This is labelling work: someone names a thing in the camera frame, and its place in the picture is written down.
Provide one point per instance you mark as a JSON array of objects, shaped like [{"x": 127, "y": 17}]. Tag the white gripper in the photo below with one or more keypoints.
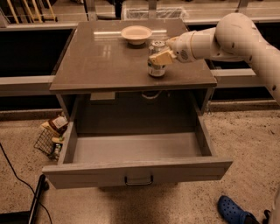
[{"x": 182, "y": 46}]

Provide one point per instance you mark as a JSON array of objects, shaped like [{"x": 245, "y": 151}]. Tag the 7up soda can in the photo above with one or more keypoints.
[{"x": 155, "y": 47}]

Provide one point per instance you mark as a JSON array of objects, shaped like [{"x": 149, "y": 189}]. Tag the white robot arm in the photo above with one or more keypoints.
[{"x": 234, "y": 38}]

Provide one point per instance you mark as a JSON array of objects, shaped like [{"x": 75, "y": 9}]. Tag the grey cabinet with glossy top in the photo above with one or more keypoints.
[{"x": 116, "y": 96}]

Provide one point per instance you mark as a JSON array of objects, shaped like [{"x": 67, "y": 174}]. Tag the open grey top drawer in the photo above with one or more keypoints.
[{"x": 171, "y": 155}]

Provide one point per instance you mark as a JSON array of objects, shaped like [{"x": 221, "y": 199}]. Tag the small can in basket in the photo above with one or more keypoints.
[{"x": 56, "y": 149}]

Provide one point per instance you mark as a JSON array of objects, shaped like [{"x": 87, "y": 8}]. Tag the white ceramic bowl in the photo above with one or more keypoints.
[{"x": 136, "y": 34}]

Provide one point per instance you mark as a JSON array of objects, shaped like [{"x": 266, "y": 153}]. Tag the brown snack bag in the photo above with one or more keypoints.
[{"x": 58, "y": 124}]

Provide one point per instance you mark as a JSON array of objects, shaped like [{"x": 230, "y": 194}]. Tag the blue croc shoe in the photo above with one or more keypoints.
[{"x": 232, "y": 213}]

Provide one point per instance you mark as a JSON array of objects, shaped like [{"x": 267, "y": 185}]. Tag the black equipment base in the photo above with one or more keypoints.
[{"x": 28, "y": 216}]

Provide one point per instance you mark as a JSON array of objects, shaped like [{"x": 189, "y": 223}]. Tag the white wire mesh bin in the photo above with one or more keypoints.
[{"x": 158, "y": 13}]

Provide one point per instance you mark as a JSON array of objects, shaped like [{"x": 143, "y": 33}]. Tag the black metal drawer handle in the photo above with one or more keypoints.
[{"x": 139, "y": 182}]

